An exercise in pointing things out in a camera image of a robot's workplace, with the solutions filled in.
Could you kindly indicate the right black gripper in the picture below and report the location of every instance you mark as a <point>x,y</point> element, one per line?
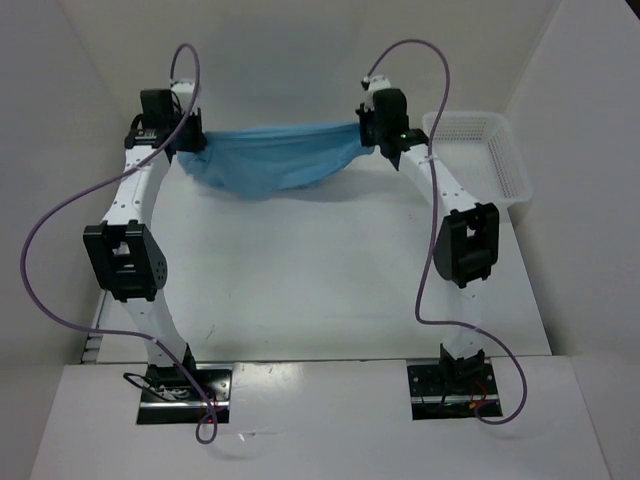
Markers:
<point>364,114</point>

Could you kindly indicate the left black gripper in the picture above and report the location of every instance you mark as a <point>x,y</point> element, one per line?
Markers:
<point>197,142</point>

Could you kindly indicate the light blue shorts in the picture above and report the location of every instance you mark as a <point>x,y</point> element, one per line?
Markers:
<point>257,162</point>

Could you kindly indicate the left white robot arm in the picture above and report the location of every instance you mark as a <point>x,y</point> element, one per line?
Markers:
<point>127,260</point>

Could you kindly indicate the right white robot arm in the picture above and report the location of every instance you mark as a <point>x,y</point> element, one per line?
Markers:
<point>465,232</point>

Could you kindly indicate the white plastic basket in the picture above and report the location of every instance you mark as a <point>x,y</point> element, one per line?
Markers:
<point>480,152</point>

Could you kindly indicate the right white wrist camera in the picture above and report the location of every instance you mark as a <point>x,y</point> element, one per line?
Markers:
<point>375,83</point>

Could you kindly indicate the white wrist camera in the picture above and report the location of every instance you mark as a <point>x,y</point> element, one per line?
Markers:
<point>183,90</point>
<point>375,83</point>

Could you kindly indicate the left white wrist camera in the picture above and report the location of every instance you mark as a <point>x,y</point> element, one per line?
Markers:
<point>183,90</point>

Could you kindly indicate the aluminium table edge rail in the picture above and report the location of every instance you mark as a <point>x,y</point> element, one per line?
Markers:
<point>93,341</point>

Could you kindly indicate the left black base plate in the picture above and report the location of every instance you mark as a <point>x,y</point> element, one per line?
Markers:
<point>165,402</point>

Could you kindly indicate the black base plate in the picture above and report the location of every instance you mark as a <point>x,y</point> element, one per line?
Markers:
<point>432,399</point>
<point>165,402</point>

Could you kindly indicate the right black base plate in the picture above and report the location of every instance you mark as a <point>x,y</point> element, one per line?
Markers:
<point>432,399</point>

